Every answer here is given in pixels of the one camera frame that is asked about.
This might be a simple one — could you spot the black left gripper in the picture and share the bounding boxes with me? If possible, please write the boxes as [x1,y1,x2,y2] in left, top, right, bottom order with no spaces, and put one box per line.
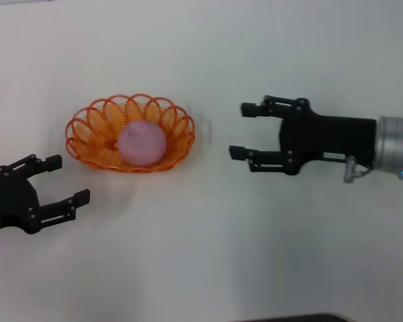
[0,153,91,235]

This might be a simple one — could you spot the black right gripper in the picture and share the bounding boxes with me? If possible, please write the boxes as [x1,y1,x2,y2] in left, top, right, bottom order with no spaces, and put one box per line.
[228,95,377,176]

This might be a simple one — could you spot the orange woven plastic basket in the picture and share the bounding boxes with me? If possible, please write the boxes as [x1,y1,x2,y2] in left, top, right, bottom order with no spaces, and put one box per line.
[65,93,196,174]

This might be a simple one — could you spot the pink fuzzy peach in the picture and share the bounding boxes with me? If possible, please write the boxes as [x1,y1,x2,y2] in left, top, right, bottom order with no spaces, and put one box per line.
[116,121,168,167]

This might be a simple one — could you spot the dark robot torso edge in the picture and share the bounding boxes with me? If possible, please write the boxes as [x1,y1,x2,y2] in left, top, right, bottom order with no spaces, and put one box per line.
[234,313,352,322]

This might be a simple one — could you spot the right arm silver cable connector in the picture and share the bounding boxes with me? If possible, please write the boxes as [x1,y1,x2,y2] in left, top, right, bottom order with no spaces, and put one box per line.
[343,156,359,184]

